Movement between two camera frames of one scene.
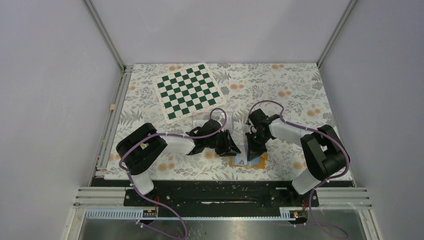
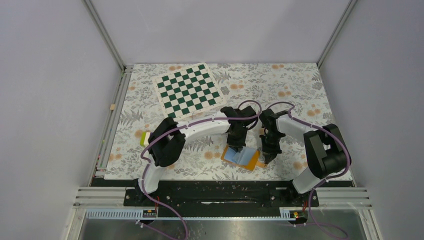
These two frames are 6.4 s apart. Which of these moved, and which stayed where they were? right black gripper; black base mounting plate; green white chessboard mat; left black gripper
Moved: right black gripper; left black gripper
Stayed: black base mounting plate; green white chessboard mat
